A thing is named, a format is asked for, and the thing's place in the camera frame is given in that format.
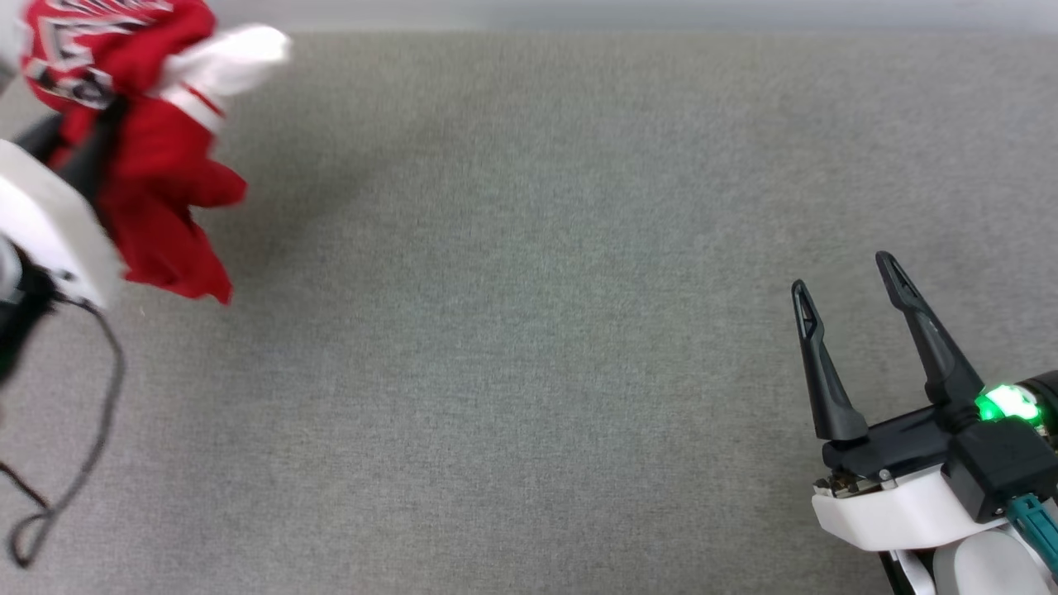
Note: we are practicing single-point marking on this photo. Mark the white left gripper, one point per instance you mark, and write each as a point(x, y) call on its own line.
point(45, 219)

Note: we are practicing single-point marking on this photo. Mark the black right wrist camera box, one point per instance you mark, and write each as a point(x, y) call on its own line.
point(1004, 467)

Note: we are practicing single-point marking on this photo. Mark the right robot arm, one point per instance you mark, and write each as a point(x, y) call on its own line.
point(984, 570)

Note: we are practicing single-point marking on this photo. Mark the grey fabric sofa cushion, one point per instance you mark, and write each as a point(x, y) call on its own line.
point(529, 330)

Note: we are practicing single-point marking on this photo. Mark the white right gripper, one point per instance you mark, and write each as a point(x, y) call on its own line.
point(888, 504)

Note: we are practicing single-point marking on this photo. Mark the red and white garment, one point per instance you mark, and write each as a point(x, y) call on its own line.
point(157, 165)

